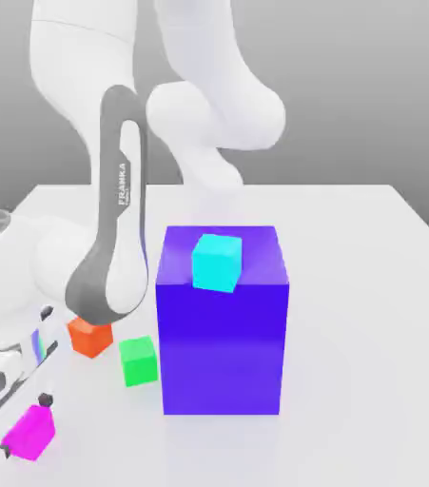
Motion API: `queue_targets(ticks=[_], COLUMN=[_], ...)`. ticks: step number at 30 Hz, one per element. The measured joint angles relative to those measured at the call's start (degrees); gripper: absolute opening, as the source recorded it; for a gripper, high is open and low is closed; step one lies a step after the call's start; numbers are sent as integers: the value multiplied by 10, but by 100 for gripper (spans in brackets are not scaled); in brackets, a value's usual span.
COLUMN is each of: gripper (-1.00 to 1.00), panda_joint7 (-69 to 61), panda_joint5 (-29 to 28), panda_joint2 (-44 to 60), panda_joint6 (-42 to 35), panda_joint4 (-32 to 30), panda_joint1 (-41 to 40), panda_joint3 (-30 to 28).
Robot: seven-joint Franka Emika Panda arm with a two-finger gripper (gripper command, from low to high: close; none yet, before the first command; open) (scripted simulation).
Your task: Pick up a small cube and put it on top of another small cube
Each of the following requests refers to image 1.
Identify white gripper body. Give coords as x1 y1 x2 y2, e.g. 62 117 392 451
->
0 317 68 426

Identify small magenta cube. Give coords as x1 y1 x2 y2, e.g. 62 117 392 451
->
0 403 56 462

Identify small orange cube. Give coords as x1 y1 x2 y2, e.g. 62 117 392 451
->
67 316 115 360

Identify small green cube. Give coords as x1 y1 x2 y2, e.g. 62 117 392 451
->
118 335 161 388

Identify small cyan cube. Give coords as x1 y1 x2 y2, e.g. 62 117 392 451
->
191 233 244 295

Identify large blue box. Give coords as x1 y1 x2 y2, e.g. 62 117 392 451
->
155 224 290 417

